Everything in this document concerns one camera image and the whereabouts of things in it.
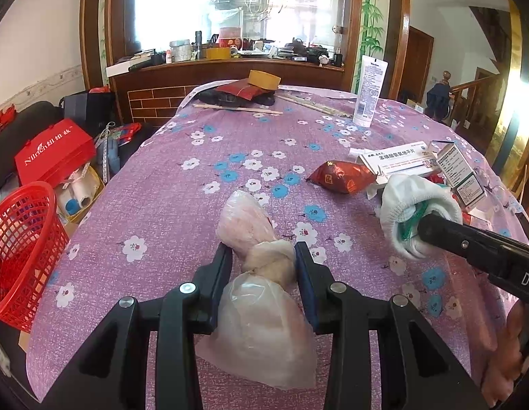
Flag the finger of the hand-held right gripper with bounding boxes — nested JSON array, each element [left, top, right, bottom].
[[418, 213, 529, 275]]

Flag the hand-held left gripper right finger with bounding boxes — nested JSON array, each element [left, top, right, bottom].
[[294, 241, 496, 410]]

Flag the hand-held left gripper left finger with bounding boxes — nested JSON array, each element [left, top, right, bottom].
[[42, 243, 233, 410]]

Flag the white knit glove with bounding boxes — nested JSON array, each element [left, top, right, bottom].
[[379, 175, 464, 261]]

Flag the clear knotted plastic bag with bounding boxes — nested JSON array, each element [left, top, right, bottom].
[[196, 190, 318, 390]]

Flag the long white medicine box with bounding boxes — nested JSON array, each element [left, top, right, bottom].
[[358, 141, 440, 180]]

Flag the person's right hand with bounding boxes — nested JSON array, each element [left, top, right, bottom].
[[481, 298, 529, 407]]

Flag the small green white medicine box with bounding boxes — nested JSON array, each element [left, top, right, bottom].
[[435, 143, 489, 212]]

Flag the purple floral tablecloth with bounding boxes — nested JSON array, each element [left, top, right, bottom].
[[27, 85, 529, 410]]

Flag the shiny red snack packet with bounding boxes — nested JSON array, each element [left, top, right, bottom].
[[306, 160, 378, 195]]

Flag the dark jacket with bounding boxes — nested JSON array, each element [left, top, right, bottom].
[[426, 82, 453, 121]]

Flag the wooden stair railing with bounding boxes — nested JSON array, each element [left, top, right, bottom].
[[443, 67, 504, 137]]

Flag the white lotion tube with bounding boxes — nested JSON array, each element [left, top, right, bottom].
[[353, 55, 389, 127]]

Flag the brown wooden door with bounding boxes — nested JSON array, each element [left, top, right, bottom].
[[403, 26, 434, 109]]

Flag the yellow box with white rolls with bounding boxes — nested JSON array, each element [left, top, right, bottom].
[[55, 164, 106, 223]]

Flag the measuring tape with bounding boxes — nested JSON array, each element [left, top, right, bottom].
[[96, 124, 117, 180]]

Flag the paper sleeved chopsticks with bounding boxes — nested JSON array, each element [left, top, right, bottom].
[[275, 93, 353, 119]]

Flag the wooden chopsticks pair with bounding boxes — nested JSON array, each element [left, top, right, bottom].
[[193, 103, 283, 116]]

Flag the dark red pouch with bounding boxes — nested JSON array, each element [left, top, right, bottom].
[[198, 83, 277, 107]]

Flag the red plastic basket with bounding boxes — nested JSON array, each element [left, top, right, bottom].
[[0, 181, 71, 334]]

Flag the flat red packet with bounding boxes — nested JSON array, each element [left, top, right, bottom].
[[215, 79, 262, 101]]

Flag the dark wooden counter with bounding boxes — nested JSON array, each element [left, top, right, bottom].
[[106, 60, 359, 126]]

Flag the red gift box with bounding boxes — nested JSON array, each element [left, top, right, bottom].
[[14, 119, 97, 189]]

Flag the tan packing tape roll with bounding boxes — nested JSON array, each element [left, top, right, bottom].
[[248, 69, 282, 93]]

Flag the black bag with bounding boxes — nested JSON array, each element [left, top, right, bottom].
[[59, 90, 117, 135]]

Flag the bamboo painted panel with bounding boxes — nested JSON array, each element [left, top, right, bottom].
[[361, 0, 387, 95]]

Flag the flat white box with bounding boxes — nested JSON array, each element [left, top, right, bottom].
[[106, 53, 156, 78]]

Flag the wood framed etched glass partition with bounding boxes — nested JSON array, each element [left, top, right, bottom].
[[81, 0, 412, 99]]

